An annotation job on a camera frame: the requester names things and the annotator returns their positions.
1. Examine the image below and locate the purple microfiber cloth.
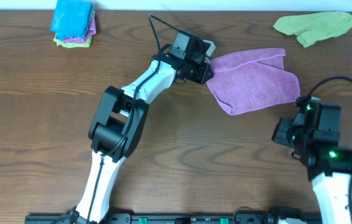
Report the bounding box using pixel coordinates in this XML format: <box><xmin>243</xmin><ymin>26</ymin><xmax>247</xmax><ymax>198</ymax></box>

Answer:
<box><xmin>207</xmin><ymin>48</ymin><xmax>300</xmax><ymax>116</ymax></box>

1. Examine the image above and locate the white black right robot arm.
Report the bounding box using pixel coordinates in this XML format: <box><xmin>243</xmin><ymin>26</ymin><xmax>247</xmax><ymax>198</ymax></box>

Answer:
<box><xmin>272</xmin><ymin>118</ymin><xmax>352</xmax><ymax>223</ymax></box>

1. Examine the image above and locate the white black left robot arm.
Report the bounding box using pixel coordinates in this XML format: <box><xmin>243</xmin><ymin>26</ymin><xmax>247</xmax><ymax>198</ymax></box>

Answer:
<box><xmin>69</xmin><ymin>54</ymin><xmax>214</xmax><ymax>223</ymax></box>

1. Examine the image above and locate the green microfiber cloth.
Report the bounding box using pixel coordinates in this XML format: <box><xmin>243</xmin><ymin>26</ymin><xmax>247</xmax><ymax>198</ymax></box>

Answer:
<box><xmin>273</xmin><ymin>11</ymin><xmax>352</xmax><ymax>47</ymax></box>

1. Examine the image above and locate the folded green cloth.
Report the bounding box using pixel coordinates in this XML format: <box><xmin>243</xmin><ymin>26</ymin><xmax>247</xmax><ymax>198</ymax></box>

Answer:
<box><xmin>53</xmin><ymin>11</ymin><xmax>97</xmax><ymax>49</ymax></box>

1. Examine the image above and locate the folded purple cloth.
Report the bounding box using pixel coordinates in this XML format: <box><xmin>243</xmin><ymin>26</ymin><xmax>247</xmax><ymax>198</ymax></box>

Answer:
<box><xmin>62</xmin><ymin>11</ymin><xmax>97</xmax><ymax>44</ymax></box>

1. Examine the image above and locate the folded blue cloth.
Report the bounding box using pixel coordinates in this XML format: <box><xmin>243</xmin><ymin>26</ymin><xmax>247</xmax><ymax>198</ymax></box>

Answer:
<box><xmin>50</xmin><ymin>0</ymin><xmax>93</xmax><ymax>40</ymax></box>

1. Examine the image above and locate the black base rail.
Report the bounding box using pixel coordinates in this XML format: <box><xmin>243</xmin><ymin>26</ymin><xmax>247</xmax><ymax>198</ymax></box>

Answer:
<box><xmin>24</xmin><ymin>206</ymin><xmax>322</xmax><ymax>224</ymax></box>

